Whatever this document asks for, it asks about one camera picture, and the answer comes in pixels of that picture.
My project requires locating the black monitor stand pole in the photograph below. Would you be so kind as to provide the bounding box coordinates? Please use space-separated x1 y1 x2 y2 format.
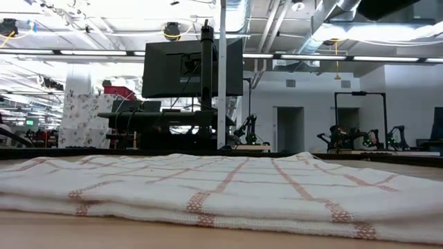
199 19 215 139

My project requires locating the black ceiling device yellow cable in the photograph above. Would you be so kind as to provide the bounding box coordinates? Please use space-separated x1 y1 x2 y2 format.
0 18 35 48
161 21 195 42

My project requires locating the yellow hanging cord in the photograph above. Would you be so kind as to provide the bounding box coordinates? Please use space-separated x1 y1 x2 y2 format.
328 38 343 81

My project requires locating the floral patterned partition cloth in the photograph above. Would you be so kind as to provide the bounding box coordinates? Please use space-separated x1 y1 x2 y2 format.
57 93 120 149

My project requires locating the long ceiling light strip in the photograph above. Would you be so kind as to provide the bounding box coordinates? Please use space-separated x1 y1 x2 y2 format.
242 53 443 64
0 48 147 57

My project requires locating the white towel with red grid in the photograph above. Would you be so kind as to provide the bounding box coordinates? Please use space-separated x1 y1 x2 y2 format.
0 151 443 246

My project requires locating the black background station frame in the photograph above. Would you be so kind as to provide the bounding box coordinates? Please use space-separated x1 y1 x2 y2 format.
333 91 388 150

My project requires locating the black computer monitor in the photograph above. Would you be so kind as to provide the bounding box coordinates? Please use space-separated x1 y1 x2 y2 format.
141 37 244 99

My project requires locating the silver ceiling duct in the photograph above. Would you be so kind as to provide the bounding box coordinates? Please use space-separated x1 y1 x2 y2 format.
296 0 364 56

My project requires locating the wooden background table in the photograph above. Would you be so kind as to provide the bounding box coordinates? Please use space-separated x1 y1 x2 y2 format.
234 144 273 152

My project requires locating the white vertical post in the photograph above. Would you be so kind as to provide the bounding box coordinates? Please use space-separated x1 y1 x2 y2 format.
217 0 228 150

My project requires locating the dark doorway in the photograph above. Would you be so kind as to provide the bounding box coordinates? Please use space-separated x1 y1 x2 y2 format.
276 107 305 154
336 107 361 132

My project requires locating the black curved bar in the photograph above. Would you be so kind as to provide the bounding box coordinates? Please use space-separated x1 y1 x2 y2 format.
0 127 36 149

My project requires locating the white building column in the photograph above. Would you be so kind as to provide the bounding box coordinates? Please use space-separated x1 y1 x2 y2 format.
64 64 93 96

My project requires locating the black desk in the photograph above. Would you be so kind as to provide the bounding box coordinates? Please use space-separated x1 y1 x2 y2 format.
97 109 237 150

